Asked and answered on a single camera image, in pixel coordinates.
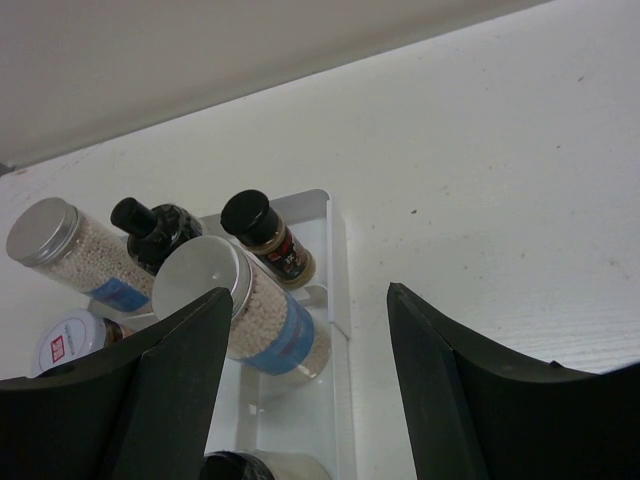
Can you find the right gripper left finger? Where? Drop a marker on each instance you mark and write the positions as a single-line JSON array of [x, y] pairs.
[[140, 409]]

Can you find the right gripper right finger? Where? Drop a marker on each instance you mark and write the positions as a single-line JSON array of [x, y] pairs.
[[476, 409]]

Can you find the white red lid jar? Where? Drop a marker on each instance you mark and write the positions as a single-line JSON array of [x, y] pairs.
[[72, 335]]

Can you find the black cap white powder bottle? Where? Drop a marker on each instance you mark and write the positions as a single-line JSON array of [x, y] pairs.
[[260, 465]]

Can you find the silver lid bead jar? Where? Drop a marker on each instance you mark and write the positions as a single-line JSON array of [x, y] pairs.
[[61, 242], [270, 331]]

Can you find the black cap brown chunk bottle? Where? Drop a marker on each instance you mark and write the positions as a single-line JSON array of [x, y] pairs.
[[154, 234]]

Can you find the small black cap spice bottle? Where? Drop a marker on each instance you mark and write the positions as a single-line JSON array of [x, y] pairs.
[[249, 217]]

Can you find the white divided organizer tray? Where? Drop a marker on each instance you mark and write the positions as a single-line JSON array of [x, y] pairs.
[[298, 400]]

